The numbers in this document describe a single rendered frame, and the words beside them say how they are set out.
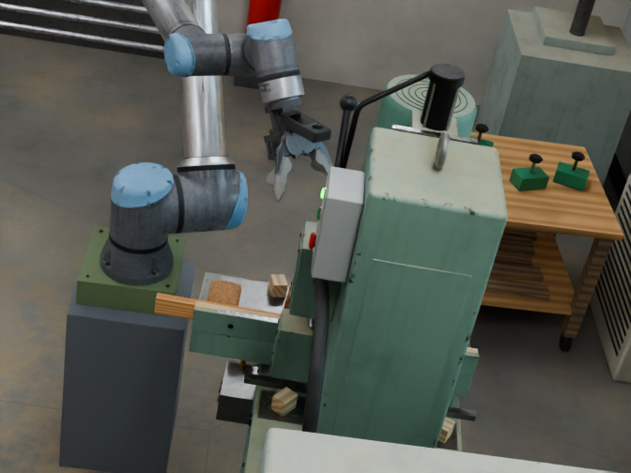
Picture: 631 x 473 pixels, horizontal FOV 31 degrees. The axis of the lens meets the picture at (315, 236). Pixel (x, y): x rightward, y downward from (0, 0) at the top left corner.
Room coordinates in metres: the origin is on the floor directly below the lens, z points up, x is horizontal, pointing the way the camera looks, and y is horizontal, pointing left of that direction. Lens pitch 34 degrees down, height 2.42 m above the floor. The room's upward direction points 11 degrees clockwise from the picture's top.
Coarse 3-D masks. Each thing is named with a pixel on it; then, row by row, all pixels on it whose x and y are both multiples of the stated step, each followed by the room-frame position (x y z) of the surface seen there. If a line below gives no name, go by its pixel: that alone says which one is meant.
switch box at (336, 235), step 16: (336, 176) 1.59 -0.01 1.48; (352, 176) 1.60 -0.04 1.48; (336, 192) 1.54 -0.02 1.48; (352, 192) 1.55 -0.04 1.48; (336, 208) 1.52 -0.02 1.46; (352, 208) 1.52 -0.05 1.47; (320, 224) 1.53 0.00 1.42; (336, 224) 1.52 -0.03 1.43; (352, 224) 1.52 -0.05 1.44; (320, 240) 1.52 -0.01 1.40; (336, 240) 1.52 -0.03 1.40; (352, 240) 1.52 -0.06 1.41; (320, 256) 1.52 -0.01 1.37; (336, 256) 1.52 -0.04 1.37; (320, 272) 1.52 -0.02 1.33; (336, 272) 1.52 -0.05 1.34
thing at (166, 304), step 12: (156, 300) 1.87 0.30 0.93; (168, 300) 1.87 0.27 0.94; (180, 300) 1.87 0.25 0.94; (192, 300) 1.88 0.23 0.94; (204, 300) 1.89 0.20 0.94; (156, 312) 1.87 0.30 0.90; (168, 312) 1.87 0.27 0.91; (180, 312) 1.87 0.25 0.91; (192, 312) 1.87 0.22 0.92; (264, 312) 1.89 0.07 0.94
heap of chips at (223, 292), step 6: (210, 282) 2.01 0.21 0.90; (216, 282) 1.99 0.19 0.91; (222, 282) 1.99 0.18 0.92; (228, 282) 2.00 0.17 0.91; (234, 282) 2.01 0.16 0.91; (210, 288) 1.98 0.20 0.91; (216, 288) 1.97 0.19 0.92; (222, 288) 1.97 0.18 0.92; (228, 288) 1.98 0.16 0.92; (234, 288) 1.98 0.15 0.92; (240, 288) 2.01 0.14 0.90; (210, 294) 1.95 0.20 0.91; (216, 294) 1.95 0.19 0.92; (222, 294) 1.95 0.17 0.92; (228, 294) 1.96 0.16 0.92; (234, 294) 1.96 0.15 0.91; (240, 294) 1.99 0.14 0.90; (210, 300) 1.93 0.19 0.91; (216, 300) 1.93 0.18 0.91; (222, 300) 1.94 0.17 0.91; (228, 300) 1.94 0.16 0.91; (234, 300) 1.95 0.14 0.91
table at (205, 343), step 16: (208, 272) 2.04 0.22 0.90; (208, 288) 1.98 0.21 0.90; (256, 288) 2.02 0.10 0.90; (288, 288) 2.04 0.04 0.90; (240, 304) 1.95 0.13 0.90; (256, 304) 1.96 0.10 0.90; (272, 304) 1.97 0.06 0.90; (192, 336) 1.83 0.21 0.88; (208, 336) 1.84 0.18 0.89; (224, 336) 1.84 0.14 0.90; (208, 352) 1.84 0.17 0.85; (224, 352) 1.84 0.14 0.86; (240, 352) 1.84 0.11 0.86; (256, 352) 1.84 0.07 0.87; (464, 384) 1.86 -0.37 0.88
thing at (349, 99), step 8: (344, 96) 2.00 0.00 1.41; (352, 96) 2.00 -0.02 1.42; (344, 104) 1.99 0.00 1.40; (352, 104) 1.99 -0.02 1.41; (344, 112) 1.99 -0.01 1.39; (344, 120) 1.98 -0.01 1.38; (344, 128) 1.97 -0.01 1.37; (344, 136) 1.95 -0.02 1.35; (344, 144) 1.95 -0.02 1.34; (336, 160) 1.92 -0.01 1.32; (312, 320) 1.69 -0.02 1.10; (312, 328) 1.68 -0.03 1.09
